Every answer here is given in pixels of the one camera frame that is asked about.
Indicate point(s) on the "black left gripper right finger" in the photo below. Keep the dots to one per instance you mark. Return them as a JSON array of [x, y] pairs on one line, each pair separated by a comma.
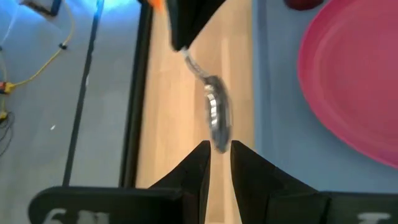
[[258, 186]]

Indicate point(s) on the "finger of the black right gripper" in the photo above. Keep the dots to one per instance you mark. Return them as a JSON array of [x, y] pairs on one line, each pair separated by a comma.
[[189, 18]]

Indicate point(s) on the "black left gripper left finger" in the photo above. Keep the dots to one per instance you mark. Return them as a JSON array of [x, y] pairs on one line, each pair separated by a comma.
[[186, 186]]

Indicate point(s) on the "blue plastic tray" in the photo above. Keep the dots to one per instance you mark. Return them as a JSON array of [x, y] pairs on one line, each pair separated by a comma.
[[280, 93]]

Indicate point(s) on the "dark red faceted cup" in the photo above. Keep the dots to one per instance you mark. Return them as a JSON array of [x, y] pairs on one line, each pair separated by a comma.
[[303, 3]]

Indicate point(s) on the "pink red plate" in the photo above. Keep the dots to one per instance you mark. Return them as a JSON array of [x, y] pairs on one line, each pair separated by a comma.
[[357, 77]]

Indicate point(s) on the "black aluminium table frame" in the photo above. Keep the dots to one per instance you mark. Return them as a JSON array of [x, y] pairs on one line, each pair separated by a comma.
[[136, 109]]

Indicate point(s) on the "white panel dark frame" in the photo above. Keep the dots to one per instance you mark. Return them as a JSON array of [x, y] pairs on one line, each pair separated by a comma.
[[40, 6]]

